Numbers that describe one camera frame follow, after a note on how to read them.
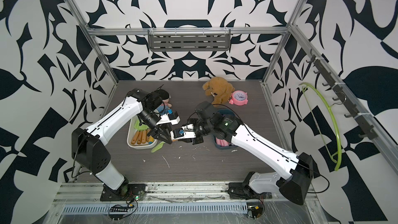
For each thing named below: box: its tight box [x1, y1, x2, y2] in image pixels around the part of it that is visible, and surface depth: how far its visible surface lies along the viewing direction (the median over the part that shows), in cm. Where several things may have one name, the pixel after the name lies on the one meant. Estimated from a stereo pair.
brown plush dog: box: [202, 76, 236, 105], surface depth 97 cm
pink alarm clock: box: [229, 90, 249, 106], surface depth 110 cm
